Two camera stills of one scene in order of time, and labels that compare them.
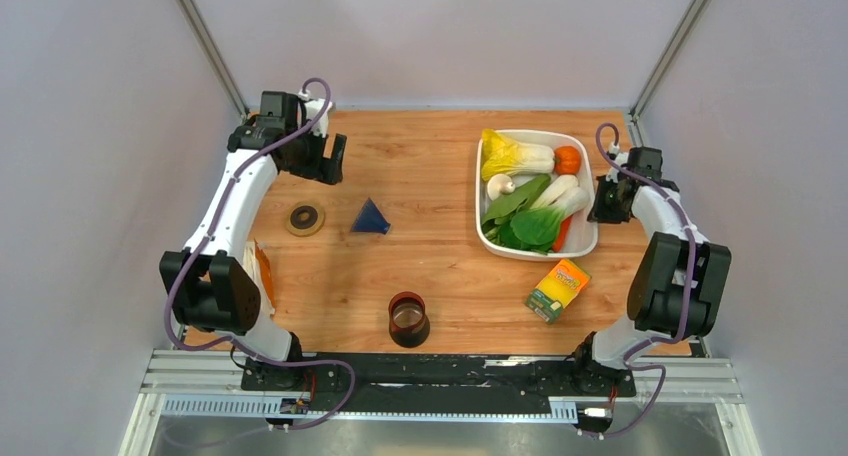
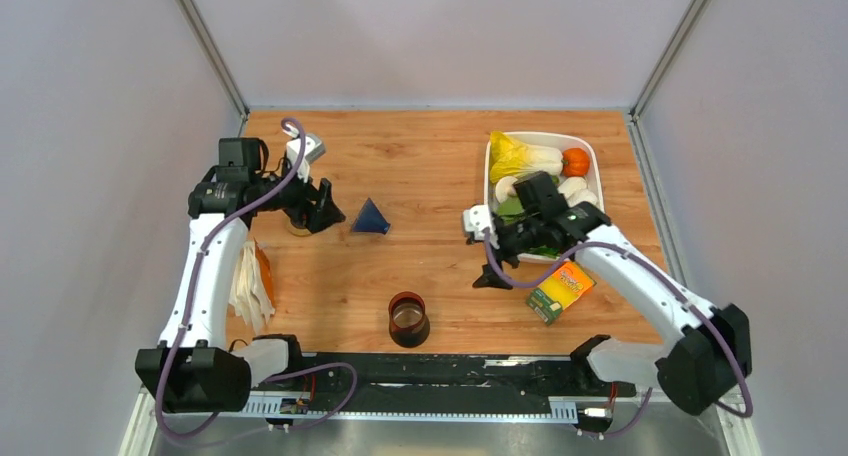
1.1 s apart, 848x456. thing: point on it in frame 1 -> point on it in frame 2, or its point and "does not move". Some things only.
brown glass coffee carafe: [408, 323] does not move
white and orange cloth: [252, 264] does not move
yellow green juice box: [556, 290] does not move
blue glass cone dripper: [370, 220] does not move
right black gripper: [600, 214] -> [490, 278]
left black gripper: [328, 170] -> [316, 216]
